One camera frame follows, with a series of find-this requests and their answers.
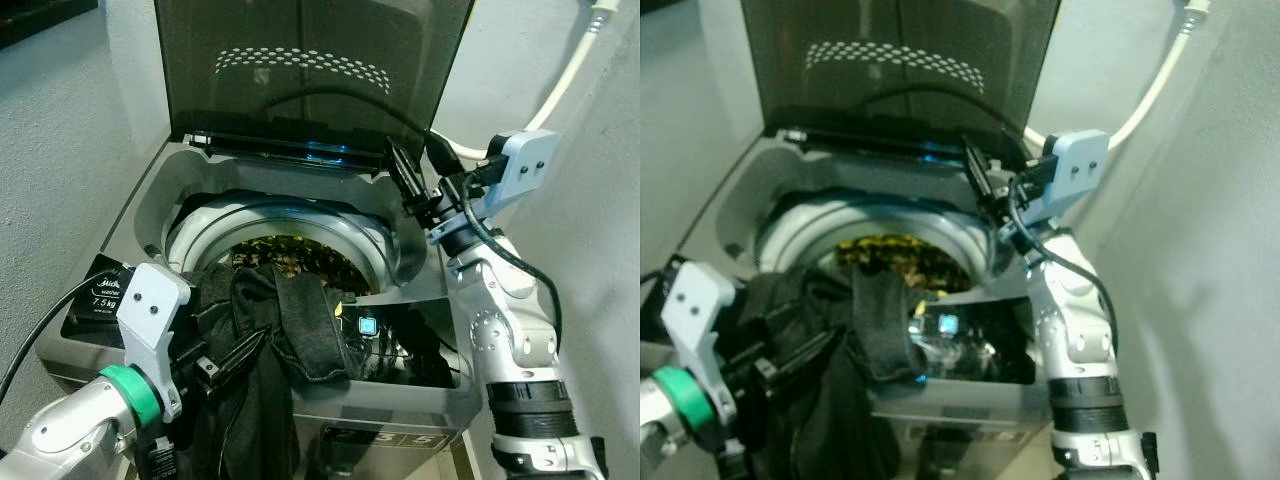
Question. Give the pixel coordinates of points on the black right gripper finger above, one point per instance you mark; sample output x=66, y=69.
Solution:
x=442, y=152
x=1026, y=165
x=978, y=175
x=403, y=175

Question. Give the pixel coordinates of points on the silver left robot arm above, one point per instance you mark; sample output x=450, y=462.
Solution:
x=60, y=435
x=670, y=420

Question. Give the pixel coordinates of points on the grey top-load washing machine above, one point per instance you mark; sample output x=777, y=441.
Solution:
x=720, y=200
x=110, y=200

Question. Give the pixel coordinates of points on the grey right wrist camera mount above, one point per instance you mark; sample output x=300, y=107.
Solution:
x=1075, y=170
x=520, y=165

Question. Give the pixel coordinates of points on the black capacity sticker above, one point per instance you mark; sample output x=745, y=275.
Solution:
x=652, y=308
x=100, y=300

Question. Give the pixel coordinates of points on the black numbered washer label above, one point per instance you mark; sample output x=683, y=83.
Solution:
x=385, y=437

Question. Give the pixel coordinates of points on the dark translucent washer lid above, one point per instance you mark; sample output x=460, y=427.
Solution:
x=310, y=50
x=900, y=50

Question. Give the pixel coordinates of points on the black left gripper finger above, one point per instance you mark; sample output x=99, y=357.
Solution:
x=225, y=388
x=785, y=392
x=240, y=352
x=795, y=356

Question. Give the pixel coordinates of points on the yellow black patterned garment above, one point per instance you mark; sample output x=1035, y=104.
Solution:
x=900, y=258
x=300, y=258

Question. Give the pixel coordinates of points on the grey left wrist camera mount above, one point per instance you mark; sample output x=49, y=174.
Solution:
x=700, y=300
x=150, y=300

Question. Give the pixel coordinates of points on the dark wall frame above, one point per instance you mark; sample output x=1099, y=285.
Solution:
x=650, y=5
x=40, y=18

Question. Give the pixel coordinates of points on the black washer control panel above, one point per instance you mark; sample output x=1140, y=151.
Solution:
x=400, y=345
x=975, y=345

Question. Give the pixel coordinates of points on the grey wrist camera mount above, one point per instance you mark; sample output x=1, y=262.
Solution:
x=1075, y=170
x=150, y=300
x=700, y=300
x=520, y=165

